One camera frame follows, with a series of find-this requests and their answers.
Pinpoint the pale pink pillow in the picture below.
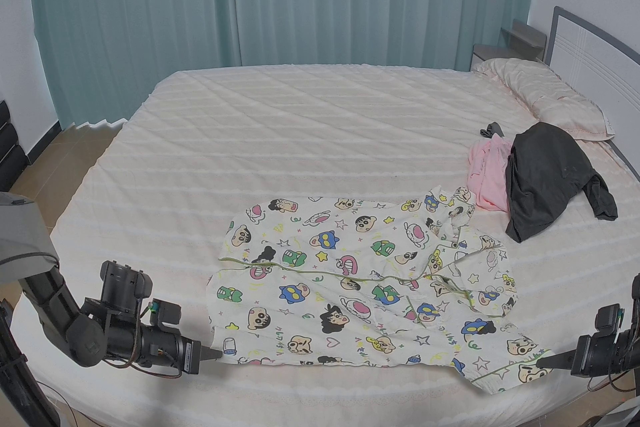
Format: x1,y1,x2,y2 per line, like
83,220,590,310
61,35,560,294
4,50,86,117
472,57,617,143

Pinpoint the grey bedside table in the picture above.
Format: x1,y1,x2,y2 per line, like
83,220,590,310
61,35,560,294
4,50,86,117
471,19,548,63

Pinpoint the black cable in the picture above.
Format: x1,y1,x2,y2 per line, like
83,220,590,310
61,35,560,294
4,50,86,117
36,380,77,427

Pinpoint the pink garment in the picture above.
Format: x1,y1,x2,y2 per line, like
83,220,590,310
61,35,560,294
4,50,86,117
467,135,513,210

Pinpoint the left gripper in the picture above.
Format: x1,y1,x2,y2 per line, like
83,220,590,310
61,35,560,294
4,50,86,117
135,324,203,376

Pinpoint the bed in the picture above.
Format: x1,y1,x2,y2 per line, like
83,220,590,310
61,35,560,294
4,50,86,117
9,6,640,427

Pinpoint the black garment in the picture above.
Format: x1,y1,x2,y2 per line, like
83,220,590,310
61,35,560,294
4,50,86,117
505,122,619,243

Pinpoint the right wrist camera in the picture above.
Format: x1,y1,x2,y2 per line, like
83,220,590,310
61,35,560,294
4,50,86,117
594,306,625,334

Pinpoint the white printed pyjama top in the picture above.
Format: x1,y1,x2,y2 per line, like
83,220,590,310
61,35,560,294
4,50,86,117
207,185,556,397

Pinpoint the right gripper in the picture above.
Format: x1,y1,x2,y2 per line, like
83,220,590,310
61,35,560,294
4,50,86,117
571,335,622,377

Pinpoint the black chest of drawers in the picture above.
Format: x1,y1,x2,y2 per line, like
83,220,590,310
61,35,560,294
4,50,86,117
0,99,27,193

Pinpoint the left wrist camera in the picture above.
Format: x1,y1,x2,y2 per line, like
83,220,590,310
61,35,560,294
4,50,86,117
142,299,168,328

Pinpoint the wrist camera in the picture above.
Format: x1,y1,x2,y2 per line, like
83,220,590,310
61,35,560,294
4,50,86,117
594,306,625,334
142,299,168,328

